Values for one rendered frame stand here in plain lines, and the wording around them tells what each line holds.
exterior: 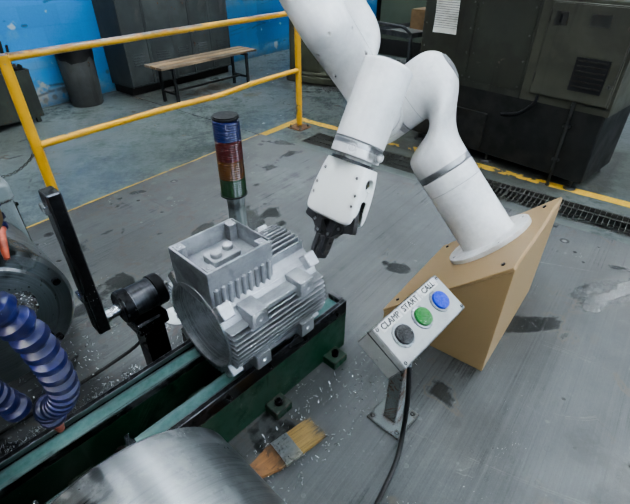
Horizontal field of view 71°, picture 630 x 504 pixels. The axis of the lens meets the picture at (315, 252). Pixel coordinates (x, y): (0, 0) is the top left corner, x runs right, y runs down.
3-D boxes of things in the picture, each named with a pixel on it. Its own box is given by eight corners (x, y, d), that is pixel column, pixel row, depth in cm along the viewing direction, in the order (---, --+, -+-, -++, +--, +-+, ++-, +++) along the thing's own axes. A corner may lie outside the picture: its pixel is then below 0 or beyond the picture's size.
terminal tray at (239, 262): (214, 314, 64) (207, 276, 60) (175, 283, 70) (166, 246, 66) (275, 277, 71) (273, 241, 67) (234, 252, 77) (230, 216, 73)
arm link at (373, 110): (344, 139, 78) (329, 130, 70) (372, 65, 76) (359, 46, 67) (388, 154, 76) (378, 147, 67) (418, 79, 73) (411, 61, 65)
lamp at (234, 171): (229, 184, 99) (227, 165, 96) (213, 176, 102) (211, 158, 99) (250, 175, 102) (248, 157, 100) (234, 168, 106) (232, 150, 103)
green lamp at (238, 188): (232, 201, 101) (229, 184, 99) (216, 193, 105) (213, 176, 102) (252, 193, 105) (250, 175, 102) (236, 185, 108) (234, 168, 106)
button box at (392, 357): (388, 380, 63) (407, 369, 59) (355, 342, 64) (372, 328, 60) (447, 319, 73) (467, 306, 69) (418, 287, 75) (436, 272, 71)
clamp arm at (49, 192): (96, 337, 71) (40, 198, 56) (88, 328, 73) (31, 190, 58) (117, 326, 73) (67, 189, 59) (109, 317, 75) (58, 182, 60)
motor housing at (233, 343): (242, 396, 71) (229, 309, 60) (178, 337, 81) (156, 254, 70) (326, 331, 83) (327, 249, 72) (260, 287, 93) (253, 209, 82)
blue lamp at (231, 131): (225, 146, 93) (222, 125, 91) (208, 139, 97) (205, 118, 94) (246, 138, 97) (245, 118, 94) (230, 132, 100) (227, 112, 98)
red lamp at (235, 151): (227, 165, 96) (225, 146, 93) (211, 158, 99) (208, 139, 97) (248, 157, 100) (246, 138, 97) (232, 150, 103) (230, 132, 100)
